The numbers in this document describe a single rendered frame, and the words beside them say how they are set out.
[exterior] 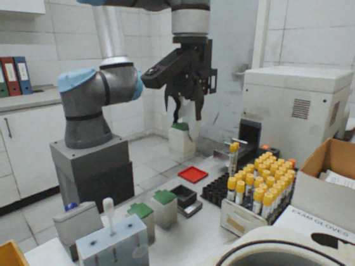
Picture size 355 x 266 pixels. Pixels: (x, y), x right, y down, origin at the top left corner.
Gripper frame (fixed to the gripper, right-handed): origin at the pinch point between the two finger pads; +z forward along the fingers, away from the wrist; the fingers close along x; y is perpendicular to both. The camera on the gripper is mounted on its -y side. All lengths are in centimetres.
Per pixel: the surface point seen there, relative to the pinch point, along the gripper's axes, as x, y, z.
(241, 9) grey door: 85, 164, -50
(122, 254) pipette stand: -8.2, -21.7, 11.9
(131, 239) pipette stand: -8.4, -20.0, 9.8
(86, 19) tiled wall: 223, 85, -46
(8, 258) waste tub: 3.2, -34.4, 11.7
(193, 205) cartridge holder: -3.8, 0.3, 17.6
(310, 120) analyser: -16.1, 38.2, 2.0
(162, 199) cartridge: -1.9, -7.9, 12.3
